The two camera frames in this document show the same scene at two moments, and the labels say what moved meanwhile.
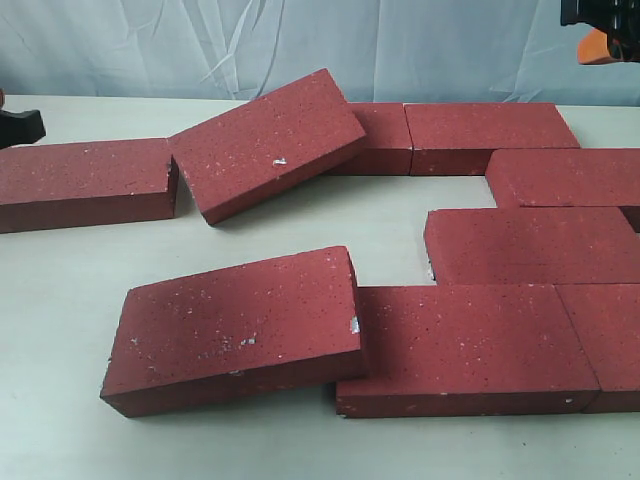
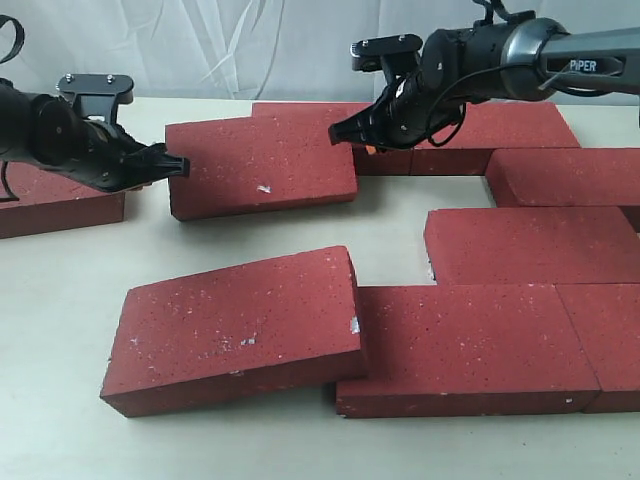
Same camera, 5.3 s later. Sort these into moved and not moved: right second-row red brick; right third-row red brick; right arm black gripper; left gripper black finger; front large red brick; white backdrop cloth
Moved: right arm black gripper; left gripper black finger
Not moved: right second-row red brick; front large red brick; white backdrop cloth; right third-row red brick
